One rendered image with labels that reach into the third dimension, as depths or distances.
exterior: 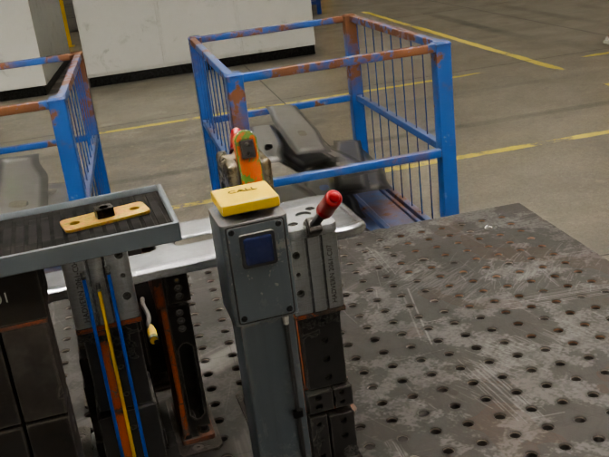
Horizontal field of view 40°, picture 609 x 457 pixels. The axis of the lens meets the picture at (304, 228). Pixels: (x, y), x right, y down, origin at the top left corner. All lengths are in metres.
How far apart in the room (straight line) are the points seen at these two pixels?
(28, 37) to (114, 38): 0.83
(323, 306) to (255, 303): 0.22
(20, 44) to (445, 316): 7.66
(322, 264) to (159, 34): 7.94
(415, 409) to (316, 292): 0.33
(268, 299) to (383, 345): 0.64
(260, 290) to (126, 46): 8.11
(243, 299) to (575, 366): 0.70
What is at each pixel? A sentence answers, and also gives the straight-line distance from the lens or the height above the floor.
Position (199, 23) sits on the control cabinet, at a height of 0.49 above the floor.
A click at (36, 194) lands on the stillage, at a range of 3.50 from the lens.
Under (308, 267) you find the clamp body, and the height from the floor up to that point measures 1.01.
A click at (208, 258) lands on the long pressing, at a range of 1.14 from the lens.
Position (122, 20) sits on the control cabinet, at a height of 0.62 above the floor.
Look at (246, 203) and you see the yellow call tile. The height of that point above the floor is 1.16.
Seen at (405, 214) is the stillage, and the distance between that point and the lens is 3.65.
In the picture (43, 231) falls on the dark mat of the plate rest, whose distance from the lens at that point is 0.85.
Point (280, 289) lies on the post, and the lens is 0.87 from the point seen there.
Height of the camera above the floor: 1.42
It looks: 20 degrees down
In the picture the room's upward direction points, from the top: 7 degrees counter-clockwise
